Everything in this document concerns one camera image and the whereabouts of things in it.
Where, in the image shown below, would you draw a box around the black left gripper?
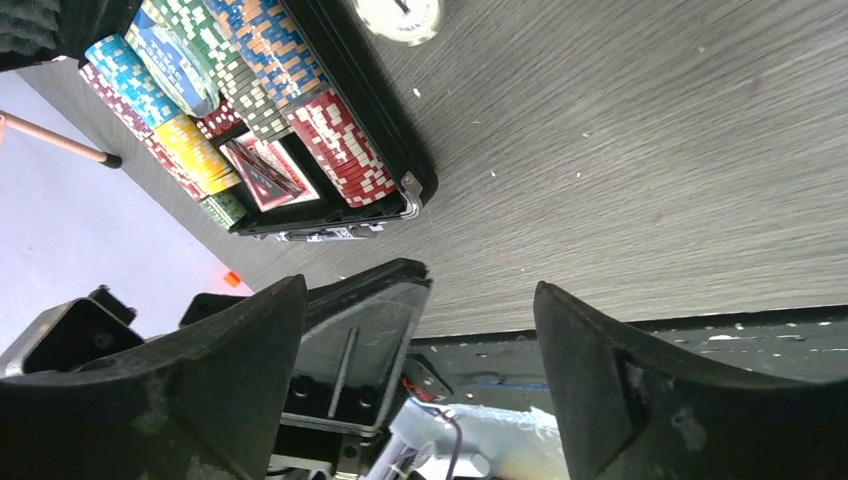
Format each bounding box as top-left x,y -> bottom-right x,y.
265,258 -> 432,479

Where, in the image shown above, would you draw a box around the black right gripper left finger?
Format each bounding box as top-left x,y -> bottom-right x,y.
1,274 -> 307,479

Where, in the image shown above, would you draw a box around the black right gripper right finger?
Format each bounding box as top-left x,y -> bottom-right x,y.
533,282 -> 847,479

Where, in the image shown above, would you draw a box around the green poker chip stack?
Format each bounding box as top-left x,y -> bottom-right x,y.
198,190 -> 248,231

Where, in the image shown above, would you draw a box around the black poker set case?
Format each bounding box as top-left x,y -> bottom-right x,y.
1,1 -> 442,242

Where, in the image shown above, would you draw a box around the blue playing card deck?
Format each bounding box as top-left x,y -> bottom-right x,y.
125,1 -> 220,118

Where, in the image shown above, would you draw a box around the red white chip stack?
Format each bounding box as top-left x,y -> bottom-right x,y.
78,64 -> 207,202

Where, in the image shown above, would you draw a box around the orange clip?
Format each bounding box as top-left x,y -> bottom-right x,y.
223,271 -> 242,288

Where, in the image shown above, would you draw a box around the clear all-in triangle button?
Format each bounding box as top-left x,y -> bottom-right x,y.
221,138 -> 303,212

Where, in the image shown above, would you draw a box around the red playing card deck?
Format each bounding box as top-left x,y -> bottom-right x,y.
219,132 -> 321,206

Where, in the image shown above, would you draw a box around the red dice in case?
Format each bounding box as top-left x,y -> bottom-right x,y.
194,98 -> 243,140

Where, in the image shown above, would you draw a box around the green white chip stack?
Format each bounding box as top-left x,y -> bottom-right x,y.
142,0 -> 292,141

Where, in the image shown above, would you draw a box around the blue yellow chip stack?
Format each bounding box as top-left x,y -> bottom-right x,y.
84,34 -> 241,196

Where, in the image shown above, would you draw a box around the blue red chip stack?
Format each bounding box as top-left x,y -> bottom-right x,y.
205,0 -> 397,208

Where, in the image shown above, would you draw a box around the white poker chip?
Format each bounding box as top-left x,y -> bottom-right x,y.
354,0 -> 444,46

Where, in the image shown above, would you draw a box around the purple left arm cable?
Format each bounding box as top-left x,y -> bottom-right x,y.
384,397 -> 465,480

